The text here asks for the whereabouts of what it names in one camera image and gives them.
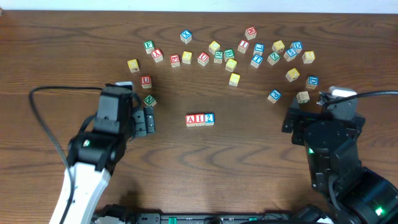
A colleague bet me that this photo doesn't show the blue D block lower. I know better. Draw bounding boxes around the blue D block lower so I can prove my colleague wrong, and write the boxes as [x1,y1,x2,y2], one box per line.
[305,76,319,89]

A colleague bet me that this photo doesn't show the yellow block far right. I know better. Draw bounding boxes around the yellow block far right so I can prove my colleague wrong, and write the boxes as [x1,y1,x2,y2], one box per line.
[302,51,315,64]

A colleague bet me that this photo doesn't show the green R block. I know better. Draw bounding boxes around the green R block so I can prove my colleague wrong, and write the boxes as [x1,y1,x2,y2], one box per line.
[214,51,223,63]

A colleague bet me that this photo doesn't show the yellow block right middle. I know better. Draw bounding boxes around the yellow block right middle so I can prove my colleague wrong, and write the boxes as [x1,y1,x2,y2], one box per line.
[285,68,300,82]

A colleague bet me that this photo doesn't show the yellow block upper right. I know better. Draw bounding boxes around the yellow block upper right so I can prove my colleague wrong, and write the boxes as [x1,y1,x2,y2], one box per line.
[272,40,285,54]

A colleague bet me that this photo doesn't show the blue L block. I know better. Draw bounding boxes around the blue L block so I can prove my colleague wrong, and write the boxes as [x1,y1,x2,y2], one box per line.
[253,43,265,56]

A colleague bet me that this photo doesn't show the red u block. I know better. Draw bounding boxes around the red u block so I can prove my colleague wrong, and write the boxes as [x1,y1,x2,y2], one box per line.
[198,52,210,66]
[141,76,152,89]

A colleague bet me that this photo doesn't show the green N block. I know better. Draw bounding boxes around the green N block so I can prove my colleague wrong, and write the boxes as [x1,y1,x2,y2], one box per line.
[144,95,157,106]

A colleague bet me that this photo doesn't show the red U block left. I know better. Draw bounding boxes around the red U block left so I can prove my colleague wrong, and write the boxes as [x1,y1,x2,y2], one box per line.
[141,76,152,89]

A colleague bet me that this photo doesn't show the blue S block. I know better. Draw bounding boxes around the blue S block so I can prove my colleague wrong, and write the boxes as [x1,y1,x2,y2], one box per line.
[284,48,297,62]

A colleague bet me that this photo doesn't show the yellow block near left gripper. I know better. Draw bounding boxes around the yellow block near left gripper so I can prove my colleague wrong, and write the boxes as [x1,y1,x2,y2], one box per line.
[182,51,193,64]

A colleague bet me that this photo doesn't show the plain wooden block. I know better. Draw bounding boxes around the plain wooden block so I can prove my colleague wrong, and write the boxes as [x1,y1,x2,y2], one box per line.
[296,91,310,104]

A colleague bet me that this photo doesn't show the blue T block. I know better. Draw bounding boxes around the blue T block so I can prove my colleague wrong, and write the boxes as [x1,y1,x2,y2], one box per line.
[251,54,264,68]

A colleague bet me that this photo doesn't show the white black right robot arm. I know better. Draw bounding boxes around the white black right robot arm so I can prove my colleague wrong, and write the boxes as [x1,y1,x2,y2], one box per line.
[282,95,397,223]

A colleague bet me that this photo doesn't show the green B block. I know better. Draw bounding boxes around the green B block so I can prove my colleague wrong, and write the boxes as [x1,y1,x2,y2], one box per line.
[224,49,235,62]

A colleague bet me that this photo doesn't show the red A block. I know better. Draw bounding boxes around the red A block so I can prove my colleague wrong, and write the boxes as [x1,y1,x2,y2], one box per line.
[185,114,196,127]

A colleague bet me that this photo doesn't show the blue P block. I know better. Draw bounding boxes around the blue P block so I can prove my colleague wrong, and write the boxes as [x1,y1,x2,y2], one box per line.
[267,90,282,103]

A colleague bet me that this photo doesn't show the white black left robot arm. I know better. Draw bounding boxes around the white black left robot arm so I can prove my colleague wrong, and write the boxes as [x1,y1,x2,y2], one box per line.
[50,106,155,223]

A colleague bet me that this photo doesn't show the red H block top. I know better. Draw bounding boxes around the red H block top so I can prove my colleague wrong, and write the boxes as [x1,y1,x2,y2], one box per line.
[245,27,257,40]

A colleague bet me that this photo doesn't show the red i block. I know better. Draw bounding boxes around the red i block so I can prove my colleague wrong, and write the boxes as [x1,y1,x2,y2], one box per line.
[195,114,205,126]
[238,40,249,54]

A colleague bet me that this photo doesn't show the red X block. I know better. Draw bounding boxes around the red X block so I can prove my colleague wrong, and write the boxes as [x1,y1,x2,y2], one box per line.
[150,49,164,63]

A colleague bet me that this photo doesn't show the blue d block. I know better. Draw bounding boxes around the blue d block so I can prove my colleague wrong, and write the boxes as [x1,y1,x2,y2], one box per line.
[305,76,319,89]
[290,41,303,54]

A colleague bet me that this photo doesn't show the blue 2 block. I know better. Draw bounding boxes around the blue 2 block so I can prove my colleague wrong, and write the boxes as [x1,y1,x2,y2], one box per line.
[205,113,215,126]

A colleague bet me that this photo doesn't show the red E block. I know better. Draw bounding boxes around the red E block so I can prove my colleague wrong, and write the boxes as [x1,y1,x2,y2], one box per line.
[170,54,180,68]

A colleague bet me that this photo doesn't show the green Z block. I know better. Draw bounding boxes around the green Z block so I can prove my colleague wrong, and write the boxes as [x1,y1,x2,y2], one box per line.
[267,52,280,65]

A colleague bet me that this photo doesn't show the yellow block lower middle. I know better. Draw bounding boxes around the yellow block lower middle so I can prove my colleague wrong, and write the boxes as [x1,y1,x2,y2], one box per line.
[229,73,241,86]

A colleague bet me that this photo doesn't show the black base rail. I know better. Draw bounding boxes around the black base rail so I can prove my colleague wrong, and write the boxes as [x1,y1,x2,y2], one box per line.
[91,213,297,224]

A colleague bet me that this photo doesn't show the yellow block below B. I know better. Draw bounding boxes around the yellow block below B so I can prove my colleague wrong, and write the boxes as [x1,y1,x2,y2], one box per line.
[225,58,237,72]

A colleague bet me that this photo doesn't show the blue D block upper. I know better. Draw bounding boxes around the blue D block upper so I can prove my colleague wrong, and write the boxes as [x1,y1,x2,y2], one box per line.
[290,41,303,54]

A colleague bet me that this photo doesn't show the blue X block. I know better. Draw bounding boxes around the blue X block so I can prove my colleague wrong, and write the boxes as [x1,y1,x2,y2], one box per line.
[180,30,192,44]

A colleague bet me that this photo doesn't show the green F block upper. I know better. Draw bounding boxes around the green F block upper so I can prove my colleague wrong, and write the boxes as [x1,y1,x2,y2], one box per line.
[144,40,155,54]

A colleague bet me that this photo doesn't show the yellow block top middle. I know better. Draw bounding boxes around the yellow block top middle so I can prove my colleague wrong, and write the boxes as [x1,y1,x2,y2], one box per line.
[208,40,221,55]

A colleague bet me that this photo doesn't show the yellow block far left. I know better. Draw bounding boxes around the yellow block far left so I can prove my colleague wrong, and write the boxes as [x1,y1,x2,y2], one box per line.
[127,59,139,73]

